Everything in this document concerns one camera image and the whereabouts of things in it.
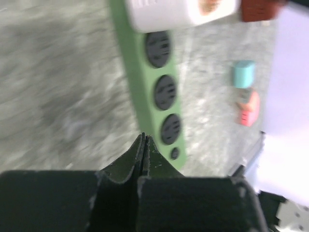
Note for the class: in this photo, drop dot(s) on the green power strip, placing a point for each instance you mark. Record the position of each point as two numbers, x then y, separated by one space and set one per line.
150 68

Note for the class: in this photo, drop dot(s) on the aluminium rail frame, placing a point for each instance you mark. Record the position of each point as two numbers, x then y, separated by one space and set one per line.
247 160

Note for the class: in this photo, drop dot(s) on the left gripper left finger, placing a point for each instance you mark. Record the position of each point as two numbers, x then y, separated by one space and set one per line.
121 170

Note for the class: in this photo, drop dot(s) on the red cube adapter fish print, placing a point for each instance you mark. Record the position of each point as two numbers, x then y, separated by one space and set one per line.
260 10

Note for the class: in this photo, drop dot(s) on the pink plug adapter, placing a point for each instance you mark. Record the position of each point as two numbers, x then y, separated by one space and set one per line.
247 118

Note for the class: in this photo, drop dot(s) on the salmon small charger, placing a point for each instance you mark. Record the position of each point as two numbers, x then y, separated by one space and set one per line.
248 99

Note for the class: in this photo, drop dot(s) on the white cube adapter tiger print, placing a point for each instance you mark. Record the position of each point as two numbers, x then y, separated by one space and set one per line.
158 15

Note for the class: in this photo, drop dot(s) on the light blue charger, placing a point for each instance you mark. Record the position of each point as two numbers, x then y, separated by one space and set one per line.
243 75

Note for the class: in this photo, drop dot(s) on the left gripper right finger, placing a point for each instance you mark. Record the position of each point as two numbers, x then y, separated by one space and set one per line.
155 165

